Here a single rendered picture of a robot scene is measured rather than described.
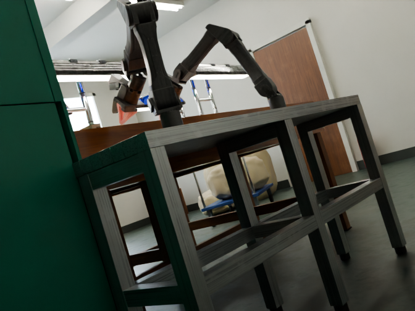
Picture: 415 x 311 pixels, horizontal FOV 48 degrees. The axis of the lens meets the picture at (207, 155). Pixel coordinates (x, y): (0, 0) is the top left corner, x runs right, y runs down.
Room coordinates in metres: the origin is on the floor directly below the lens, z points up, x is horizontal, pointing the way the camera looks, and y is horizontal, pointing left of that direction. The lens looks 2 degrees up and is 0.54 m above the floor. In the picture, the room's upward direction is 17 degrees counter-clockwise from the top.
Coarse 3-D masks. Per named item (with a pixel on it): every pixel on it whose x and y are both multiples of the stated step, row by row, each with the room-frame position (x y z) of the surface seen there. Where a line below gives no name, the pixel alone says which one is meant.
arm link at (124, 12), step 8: (120, 0) 1.39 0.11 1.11; (128, 0) 1.38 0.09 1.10; (144, 0) 1.37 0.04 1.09; (152, 0) 1.36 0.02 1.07; (120, 8) 1.38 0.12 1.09; (128, 8) 1.33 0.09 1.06; (128, 16) 1.33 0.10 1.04; (128, 24) 1.35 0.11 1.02; (128, 32) 1.47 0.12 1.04; (128, 40) 1.51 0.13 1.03; (136, 40) 1.49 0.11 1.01; (128, 48) 1.53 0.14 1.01; (136, 48) 1.52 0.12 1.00; (128, 56) 1.54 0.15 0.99; (136, 56) 1.55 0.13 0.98; (128, 64) 1.56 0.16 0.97; (136, 64) 1.57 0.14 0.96; (144, 64) 1.59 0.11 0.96
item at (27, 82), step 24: (0, 0) 1.17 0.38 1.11; (24, 0) 1.23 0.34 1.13; (0, 24) 1.15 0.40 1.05; (24, 24) 1.21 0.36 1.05; (0, 48) 1.14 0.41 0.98; (24, 48) 1.19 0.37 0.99; (48, 48) 1.25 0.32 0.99; (0, 72) 1.12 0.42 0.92; (24, 72) 1.18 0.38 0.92; (48, 72) 1.23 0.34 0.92; (0, 96) 1.11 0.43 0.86; (24, 96) 1.16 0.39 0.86; (48, 96) 1.22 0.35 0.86
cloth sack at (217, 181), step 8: (248, 160) 5.02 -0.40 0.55; (256, 160) 5.12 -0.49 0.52; (216, 168) 4.99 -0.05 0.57; (248, 168) 4.94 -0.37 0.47; (256, 168) 5.04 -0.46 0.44; (264, 168) 5.17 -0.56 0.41; (208, 176) 5.11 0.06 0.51; (216, 176) 4.95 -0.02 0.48; (224, 176) 4.88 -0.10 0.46; (256, 176) 4.99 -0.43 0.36; (264, 176) 5.12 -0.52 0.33; (208, 184) 5.05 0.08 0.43; (216, 184) 4.95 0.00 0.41; (224, 184) 4.90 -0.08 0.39; (256, 184) 4.99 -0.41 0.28; (264, 184) 5.17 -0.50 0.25; (216, 192) 4.97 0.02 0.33; (224, 192) 4.91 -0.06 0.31
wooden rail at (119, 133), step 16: (224, 112) 1.95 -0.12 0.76; (240, 112) 2.05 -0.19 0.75; (96, 128) 1.38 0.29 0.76; (112, 128) 1.42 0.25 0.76; (128, 128) 1.48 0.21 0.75; (144, 128) 1.54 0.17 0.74; (160, 128) 1.60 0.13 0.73; (320, 128) 2.72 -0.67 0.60; (80, 144) 1.31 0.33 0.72; (96, 144) 1.36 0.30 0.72; (112, 144) 1.41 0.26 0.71; (256, 144) 2.09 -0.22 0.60; (272, 144) 2.22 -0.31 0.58; (176, 160) 1.62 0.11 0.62; (192, 160) 1.70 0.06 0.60; (208, 160) 1.77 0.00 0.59; (144, 176) 1.48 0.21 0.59
